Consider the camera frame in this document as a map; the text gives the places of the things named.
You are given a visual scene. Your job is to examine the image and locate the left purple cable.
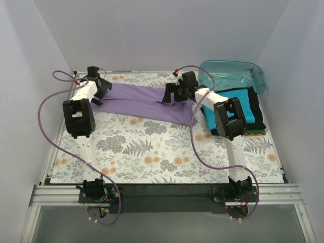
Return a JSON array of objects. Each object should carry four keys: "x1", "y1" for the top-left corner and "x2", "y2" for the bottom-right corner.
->
[{"x1": 37, "y1": 70, "x2": 124, "y2": 226}]

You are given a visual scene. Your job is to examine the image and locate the green folded t shirt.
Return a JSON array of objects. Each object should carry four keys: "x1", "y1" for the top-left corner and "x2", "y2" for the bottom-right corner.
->
[{"x1": 245, "y1": 129, "x2": 266, "y2": 136}]

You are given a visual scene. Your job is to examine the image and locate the teal folded t shirt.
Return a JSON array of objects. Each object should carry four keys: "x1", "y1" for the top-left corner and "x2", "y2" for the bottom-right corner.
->
[{"x1": 201, "y1": 88, "x2": 257, "y2": 130}]

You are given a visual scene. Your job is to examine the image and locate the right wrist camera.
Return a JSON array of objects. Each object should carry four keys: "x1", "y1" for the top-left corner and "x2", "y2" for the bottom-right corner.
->
[{"x1": 173, "y1": 69, "x2": 183, "y2": 85}]

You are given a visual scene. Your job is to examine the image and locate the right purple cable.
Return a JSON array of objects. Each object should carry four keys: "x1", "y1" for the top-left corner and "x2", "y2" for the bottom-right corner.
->
[{"x1": 172, "y1": 65, "x2": 261, "y2": 221}]

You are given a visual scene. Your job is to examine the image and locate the purple cable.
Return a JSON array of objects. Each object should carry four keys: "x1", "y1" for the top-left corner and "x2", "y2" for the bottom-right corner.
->
[
  {"x1": 172, "y1": 65, "x2": 261, "y2": 221},
  {"x1": 37, "y1": 70, "x2": 124, "y2": 226}
]

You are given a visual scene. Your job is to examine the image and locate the floral table mat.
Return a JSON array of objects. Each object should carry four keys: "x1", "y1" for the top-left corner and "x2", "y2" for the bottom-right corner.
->
[{"x1": 50, "y1": 73, "x2": 284, "y2": 184}]

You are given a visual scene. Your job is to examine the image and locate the teal plastic bin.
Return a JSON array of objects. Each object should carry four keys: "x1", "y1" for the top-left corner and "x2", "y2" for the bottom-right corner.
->
[{"x1": 198, "y1": 60, "x2": 266, "y2": 95}]

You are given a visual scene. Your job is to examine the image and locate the purple t shirt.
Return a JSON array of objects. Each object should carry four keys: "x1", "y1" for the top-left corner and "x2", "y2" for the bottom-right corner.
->
[{"x1": 91, "y1": 83, "x2": 197, "y2": 126}]

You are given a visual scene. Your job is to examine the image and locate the aluminium frame rail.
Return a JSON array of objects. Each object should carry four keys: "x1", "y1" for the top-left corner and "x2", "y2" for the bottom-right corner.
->
[{"x1": 29, "y1": 184, "x2": 304, "y2": 206}]

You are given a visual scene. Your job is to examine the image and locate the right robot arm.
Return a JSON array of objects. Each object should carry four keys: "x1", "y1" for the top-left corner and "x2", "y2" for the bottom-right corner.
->
[{"x1": 163, "y1": 69, "x2": 253, "y2": 201}]

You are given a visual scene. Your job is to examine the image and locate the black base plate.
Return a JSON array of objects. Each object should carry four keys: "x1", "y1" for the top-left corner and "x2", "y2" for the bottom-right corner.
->
[{"x1": 78, "y1": 183, "x2": 261, "y2": 215}]

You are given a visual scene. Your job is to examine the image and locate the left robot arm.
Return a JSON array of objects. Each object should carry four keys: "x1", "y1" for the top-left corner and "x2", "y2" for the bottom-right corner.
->
[{"x1": 63, "y1": 66, "x2": 112, "y2": 203}]

